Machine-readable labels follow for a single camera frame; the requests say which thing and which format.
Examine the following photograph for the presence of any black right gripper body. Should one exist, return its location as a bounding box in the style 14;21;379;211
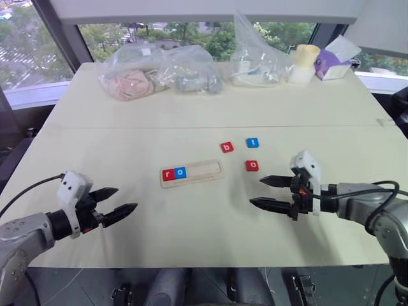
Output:
288;173;316;221

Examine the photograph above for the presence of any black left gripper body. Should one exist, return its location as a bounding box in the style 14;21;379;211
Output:
75;193;106;235

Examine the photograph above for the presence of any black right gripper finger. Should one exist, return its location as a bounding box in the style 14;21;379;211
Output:
249;197;293;219
259;175;294;189

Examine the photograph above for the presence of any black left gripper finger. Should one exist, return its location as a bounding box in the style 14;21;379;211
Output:
103;202;139;229
89;187;119;203

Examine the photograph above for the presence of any wooden letter tray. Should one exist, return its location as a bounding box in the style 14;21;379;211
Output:
159;158;226;189

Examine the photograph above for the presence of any dark grey rounded shape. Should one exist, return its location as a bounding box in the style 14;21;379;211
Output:
149;267;187;306

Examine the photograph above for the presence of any plastic bag with pink cloth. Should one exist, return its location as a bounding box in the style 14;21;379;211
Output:
97;43;167;103

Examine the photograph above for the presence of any pale yellow cup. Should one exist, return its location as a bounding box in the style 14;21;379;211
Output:
288;44;321;85

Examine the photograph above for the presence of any purple tissue box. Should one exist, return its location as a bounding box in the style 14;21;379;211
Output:
313;34;363;82

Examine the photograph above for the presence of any plastic bag with grey items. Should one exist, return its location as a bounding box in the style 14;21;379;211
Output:
157;44;224;96

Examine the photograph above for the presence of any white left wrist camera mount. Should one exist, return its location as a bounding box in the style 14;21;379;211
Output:
57;170;94;240

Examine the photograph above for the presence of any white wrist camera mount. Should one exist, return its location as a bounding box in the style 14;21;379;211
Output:
289;150;322;217
57;170;94;240

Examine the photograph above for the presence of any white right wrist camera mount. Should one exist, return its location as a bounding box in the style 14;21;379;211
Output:
289;150;322;217

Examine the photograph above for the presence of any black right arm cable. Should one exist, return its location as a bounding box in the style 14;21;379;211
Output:
304;180;401;226

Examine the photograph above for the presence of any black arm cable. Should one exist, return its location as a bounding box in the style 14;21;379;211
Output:
304;180;401;226
0;173;67;218

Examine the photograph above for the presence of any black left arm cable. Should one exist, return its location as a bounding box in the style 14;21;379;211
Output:
0;173;67;218

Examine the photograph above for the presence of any black clamp bracket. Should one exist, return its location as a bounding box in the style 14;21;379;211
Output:
110;282;133;306
290;274;317;306

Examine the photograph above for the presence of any clear bag with white cables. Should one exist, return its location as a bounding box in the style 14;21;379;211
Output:
229;10;293;88

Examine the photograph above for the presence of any dark window frame post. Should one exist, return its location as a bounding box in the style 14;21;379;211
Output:
33;0;96;76
307;22;349;55

